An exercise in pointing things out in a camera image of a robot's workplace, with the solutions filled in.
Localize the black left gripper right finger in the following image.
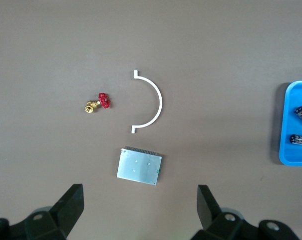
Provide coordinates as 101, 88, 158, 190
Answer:
192, 184, 298, 240

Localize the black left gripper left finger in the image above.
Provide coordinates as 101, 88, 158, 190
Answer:
0, 183, 85, 240

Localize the small black connector block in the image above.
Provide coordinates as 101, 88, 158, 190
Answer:
289, 133, 302, 146

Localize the blue plastic tray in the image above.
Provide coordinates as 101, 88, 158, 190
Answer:
279, 79, 302, 167

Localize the silver metal box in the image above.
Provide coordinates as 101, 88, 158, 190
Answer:
116, 146, 163, 187

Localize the brass valve red handwheel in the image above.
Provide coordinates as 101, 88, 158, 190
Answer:
84, 92, 112, 114

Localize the brown table mat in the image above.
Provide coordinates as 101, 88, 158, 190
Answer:
0, 0, 302, 240

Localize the white semicircular bracket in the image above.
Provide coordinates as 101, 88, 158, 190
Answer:
130, 69, 163, 135

